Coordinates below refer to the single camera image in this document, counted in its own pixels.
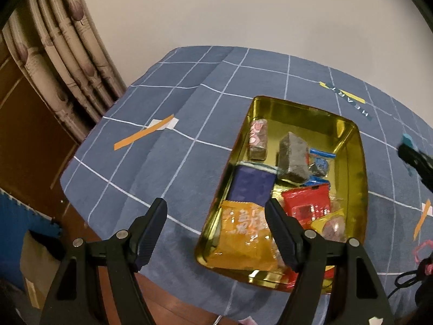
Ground light blue candy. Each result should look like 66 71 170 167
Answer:
401 134 417 150

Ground red snack packet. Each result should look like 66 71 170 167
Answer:
281 184 330 229

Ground yellow snack packet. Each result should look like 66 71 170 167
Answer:
206 200 279 271

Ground blue dark candy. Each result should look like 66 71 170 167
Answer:
303 148 336 186

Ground grey cake block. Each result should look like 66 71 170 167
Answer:
277 131 310 185

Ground dark blue snack packet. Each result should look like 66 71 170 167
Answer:
226 164 277 207

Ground pink white cake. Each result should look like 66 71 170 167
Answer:
248 119 268 161

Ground cardboard box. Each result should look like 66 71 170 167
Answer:
20 230 60 310

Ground red gold toffee tin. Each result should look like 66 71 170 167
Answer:
193 95 370 294

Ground blue grid tablecloth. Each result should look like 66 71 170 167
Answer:
61 46 432 324

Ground beige patterned curtain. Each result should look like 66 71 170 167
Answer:
2 0 126 142

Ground black cable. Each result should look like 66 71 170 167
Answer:
385 259 433 300

